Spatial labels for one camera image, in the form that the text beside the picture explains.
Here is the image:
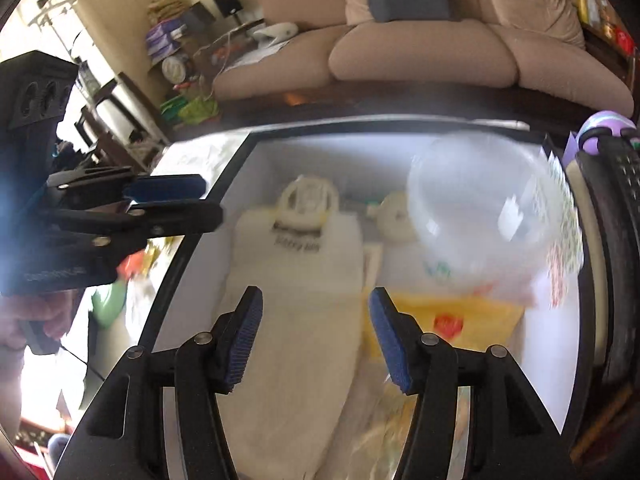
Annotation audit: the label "black storage box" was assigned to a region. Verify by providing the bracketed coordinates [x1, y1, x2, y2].
[137, 130, 596, 480]

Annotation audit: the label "white massager device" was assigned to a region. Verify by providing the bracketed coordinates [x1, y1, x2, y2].
[252, 22, 300, 46]

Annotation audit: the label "purple round toy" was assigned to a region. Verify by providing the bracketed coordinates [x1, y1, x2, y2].
[577, 110, 638, 156]

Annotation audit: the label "yellow bottle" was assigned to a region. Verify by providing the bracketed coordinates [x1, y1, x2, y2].
[575, 0, 601, 26]

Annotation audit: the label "green bag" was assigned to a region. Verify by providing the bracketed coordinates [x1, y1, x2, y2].
[160, 95, 221, 126]

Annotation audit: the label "beige sofa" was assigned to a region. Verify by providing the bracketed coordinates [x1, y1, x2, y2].
[212, 0, 636, 116]

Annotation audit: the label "white rubber gloves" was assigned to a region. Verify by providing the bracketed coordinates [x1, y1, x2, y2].
[217, 207, 366, 480]

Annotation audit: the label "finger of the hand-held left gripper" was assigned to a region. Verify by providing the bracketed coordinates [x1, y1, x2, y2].
[42, 200, 224, 261]
[47, 166, 207, 206]

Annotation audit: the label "yellow plastic packet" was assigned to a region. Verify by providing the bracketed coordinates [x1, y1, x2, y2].
[360, 292, 526, 391]

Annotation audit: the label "person's left hand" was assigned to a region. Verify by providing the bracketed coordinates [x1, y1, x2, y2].
[0, 292, 76, 361]

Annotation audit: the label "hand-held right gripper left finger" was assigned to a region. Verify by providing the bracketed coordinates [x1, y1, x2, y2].
[59, 285, 264, 480]

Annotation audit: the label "white papers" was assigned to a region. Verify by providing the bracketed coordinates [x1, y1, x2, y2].
[220, 40, 291, 68]

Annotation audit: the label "white round plastic reel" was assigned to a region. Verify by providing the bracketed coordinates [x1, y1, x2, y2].
[276, 175, 338, 233]

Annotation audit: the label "printed paper sheet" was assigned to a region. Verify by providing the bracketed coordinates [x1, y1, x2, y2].
[542, 147, 585, 311]

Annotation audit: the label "black TV remote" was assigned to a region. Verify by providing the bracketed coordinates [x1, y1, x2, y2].
[575, 152, 640, 386]

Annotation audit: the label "dark wooden chair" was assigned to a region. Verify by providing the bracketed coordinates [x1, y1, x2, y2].
[75, 72, 171, 171]

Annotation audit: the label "clear plastic bowl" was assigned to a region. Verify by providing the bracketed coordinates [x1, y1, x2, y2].
[406, 132, 576, 306]

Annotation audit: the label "stack of purple packets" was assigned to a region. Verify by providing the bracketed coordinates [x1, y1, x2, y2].
[145, 20, 188, 61]

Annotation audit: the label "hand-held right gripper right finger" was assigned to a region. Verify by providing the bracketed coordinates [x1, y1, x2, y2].
[368, 287, 576, 480]

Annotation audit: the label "green round case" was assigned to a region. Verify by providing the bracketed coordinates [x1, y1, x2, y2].
[91, 282, 130, 331]

